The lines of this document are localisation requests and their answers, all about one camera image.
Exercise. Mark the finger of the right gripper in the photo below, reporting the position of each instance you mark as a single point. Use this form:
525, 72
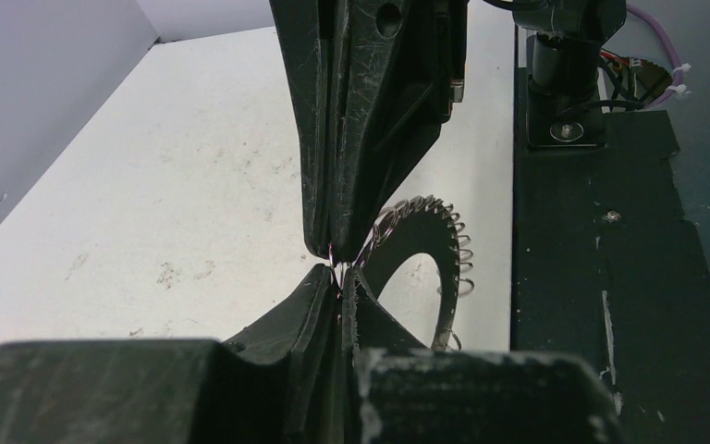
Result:
396, 64
306, 31

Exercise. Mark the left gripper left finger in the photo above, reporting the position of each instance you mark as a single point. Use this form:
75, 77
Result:
262, 385

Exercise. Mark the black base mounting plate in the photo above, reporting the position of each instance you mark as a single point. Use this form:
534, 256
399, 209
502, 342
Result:
607, 267

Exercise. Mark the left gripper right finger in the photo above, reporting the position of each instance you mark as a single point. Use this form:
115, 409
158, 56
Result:
416, 395

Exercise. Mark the metal disc with keyrings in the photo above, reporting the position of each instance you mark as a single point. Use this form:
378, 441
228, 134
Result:
423, 226

